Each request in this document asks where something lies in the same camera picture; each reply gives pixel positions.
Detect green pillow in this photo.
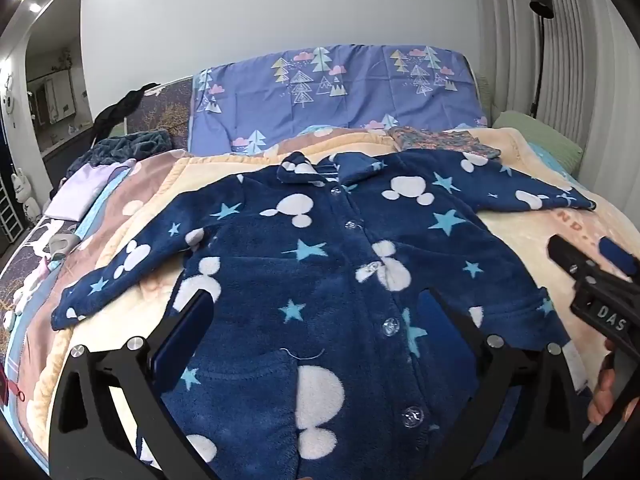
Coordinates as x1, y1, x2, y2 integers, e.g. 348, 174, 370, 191
472, 72, 496, 121
492, 110, 585, 176

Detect person's right hand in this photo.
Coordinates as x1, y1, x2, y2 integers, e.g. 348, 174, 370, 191
586, 337, 640, 427

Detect white wall cabinet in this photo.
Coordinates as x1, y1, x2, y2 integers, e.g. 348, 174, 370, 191
30, 70, 76, 126

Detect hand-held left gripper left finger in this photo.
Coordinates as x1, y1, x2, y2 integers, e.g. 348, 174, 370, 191
48, 290, 216, 480

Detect purple tree-print pillow cover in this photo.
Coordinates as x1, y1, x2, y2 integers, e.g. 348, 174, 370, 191
191, 45, 488, 156

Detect white ladder rack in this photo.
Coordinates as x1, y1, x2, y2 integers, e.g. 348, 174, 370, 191
0, 180, 21, 246

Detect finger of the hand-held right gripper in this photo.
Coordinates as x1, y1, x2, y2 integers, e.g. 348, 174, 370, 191
596, 236, 640, 281
546, 234, 598, 288

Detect grey small item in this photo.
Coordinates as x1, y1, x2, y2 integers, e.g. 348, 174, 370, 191
47, 232, 78, 261

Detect teal fuzzy blanket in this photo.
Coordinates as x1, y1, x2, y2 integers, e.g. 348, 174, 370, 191
65, 130, 173, 181

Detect white pleated curtain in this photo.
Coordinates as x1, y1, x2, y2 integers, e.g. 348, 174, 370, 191
475, 0, 640, 211

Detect floral folded garment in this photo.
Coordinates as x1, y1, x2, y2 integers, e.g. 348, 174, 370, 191
387, 127, 502, 161

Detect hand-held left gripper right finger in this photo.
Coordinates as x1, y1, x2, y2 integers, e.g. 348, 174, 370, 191
417, 287, 588, 480

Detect white animal wall decor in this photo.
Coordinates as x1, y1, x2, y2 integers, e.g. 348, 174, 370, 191
0, 75, 16, 116

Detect cream bear-print blanket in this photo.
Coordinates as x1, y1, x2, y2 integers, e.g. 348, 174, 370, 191
10, 127, 640, 480

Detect black floor lamp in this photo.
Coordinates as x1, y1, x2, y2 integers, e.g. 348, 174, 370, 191
529, 0, 553, 116

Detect light blue bed sheet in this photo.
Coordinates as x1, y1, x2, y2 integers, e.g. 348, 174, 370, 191
530, 142, 576, 176

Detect dark tree-print panel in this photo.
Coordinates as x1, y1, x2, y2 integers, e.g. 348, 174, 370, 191
124, 77, 195, 153

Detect lavender cloth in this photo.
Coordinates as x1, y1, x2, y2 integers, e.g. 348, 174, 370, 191
45, 160, 136, 221

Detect dark printed bed cover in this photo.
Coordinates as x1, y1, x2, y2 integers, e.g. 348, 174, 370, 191
0, 215, 51, 336

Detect navy star-print fleece pajama top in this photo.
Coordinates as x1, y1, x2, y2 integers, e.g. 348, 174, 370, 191
52, 150, 598, 480

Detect black garment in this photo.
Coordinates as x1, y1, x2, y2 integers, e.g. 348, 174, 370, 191
91, 82, 161, 146

